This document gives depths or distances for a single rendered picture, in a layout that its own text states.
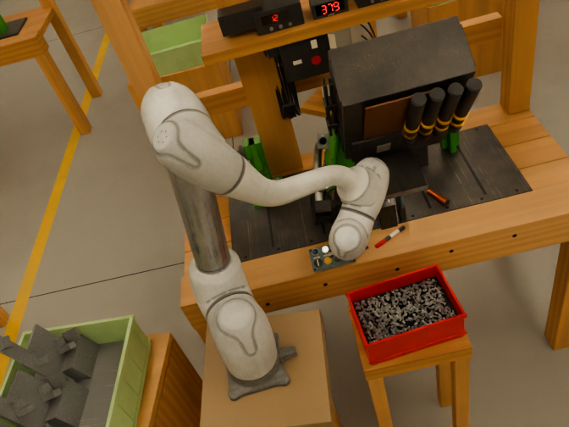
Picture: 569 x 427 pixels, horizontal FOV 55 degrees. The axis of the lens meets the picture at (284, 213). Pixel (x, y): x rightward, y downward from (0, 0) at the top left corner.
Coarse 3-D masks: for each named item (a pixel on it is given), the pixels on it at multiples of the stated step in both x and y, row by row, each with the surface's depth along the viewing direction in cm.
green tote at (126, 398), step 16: (96, 320) 188; (112, 320) 187; (128, 320) 187; (96, 336) 193; (112, 336) 194; (128, 336) 180; (144, 336) 193; (128, 352) 178; (144, 352) 191; (16, 368) 184; (128, 368) 177; (144, 368) 188; (128, 384) 175; (112, 400) 164; (128, 400) 173; (112, 416) 161; (128, 416) 171
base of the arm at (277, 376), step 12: (276, 336) 168; (288, 348) 163; (276, 360) 158; (228, 372) 162; (276, 372) 159; (240, 384) 157; (252, 384) 156; (264, 384) 157; (276, 384) 158; (288, 384) 158; (240, 396) 157
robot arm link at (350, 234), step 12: (348, 216) 148; (360, 216) 148; (336, 228) 144; (348, 228) 143; (360, 228) 144; (372, 228) 151; (336, 240) 143; (348, 240) 142; (360, 240) 143; (336, 252) 147; (348, 252) 144; (360, 252) 147
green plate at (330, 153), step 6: (330, 138) 187; (336, 138) 179; (330, 144) 188; (336, 144) 181; (330, 150) 188; (336, 150) 182; (342, 150) 184; (330, 156) 189; (336, 156) 184; (342, 156) 186; (330, 162) 190; (336, 162) 187; (342, 162) 188; (348, 162) 188; (354, 162) 188
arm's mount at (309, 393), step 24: (312, 312) 174; (288, 336) 170; (312, 336) 168; (216, 360) 168; (288, 360) 164; (312, 360) 163; (216, 384) 162; (312, 384) 157; (216, 408) 157; (240, 408) 156; (264, 408) 154; (288, 408) 153; (312, 408) 152
